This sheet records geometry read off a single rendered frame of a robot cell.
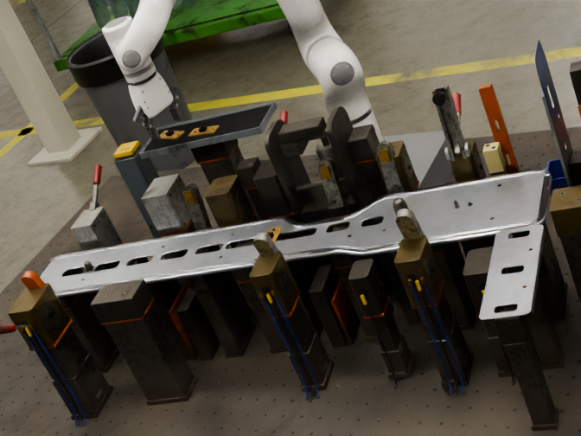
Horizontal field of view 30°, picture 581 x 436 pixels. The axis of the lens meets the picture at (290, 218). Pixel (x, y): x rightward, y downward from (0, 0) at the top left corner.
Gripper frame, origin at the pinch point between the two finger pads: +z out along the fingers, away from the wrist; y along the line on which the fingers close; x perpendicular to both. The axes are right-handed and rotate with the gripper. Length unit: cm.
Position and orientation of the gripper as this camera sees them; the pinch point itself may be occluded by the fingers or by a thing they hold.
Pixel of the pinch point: (166, 126)
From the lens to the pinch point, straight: 295.7
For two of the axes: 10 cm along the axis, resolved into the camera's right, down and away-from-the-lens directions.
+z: 3.6, 8.1, 4.7
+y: -6.0, 5.8, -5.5
